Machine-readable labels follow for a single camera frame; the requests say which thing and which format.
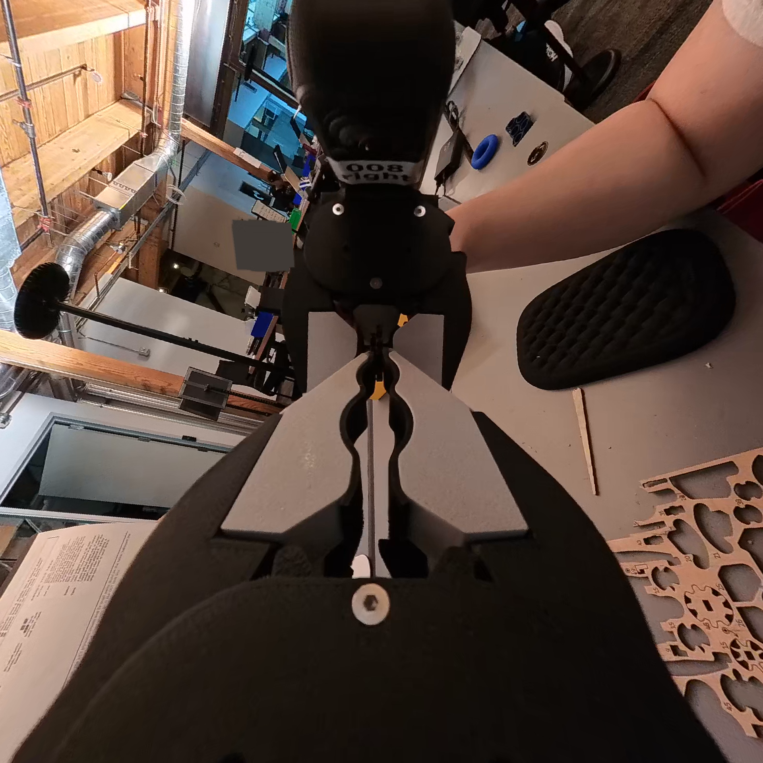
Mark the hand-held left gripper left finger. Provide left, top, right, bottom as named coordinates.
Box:
left=219, top=352, right=373, bottom=536

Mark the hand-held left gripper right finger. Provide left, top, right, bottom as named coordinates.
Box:
left=381, top=349, right=530, bottom=540

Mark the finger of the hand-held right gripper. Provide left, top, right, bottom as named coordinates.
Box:
left=303, top=310, right=363, bottom=395
left=392, top=313, right=446, bottom=388

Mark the person's right forearm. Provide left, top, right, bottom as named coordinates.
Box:
left=446, top=0, right=763, bottom=275

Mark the laser-cut wooden parts sheet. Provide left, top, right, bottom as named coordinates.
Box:
left=608, top=447, right=763, bottom=763

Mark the yellow plastic bin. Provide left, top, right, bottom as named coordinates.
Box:
left=370, top=313, right=411, bottom=401

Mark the black power adapter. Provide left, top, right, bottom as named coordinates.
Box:
left=434, top=128, right=469, bottom=186

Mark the thin wooden stick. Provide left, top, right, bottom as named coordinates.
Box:
left=572, top=387, right=598, bottom=496

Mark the black textured wrist pad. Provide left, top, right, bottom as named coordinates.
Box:
left=515, top=228, right=737, bottom=391

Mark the wooden ceiling beam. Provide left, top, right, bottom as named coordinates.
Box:
left=0, top=331, right=281, bottom=415

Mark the printed instruction sheet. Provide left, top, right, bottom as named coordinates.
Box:
left=0, top=521, right=159, bottom=716

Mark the red container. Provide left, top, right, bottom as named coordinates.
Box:
left=718, top=179, right=763, bottom=224

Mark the person's white shirt sleeve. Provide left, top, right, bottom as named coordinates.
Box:
left=721, top=0, right=763, bottom=48

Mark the grey metal bracket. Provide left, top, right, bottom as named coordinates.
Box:
left=179, top=368, right=233, bottom=421

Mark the silver spiral air duct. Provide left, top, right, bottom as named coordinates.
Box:
left=56, top=0, right=192, bottom=293

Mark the large rectangular silver duct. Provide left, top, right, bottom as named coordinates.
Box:
left=0, top=173, right=19, bottom=335

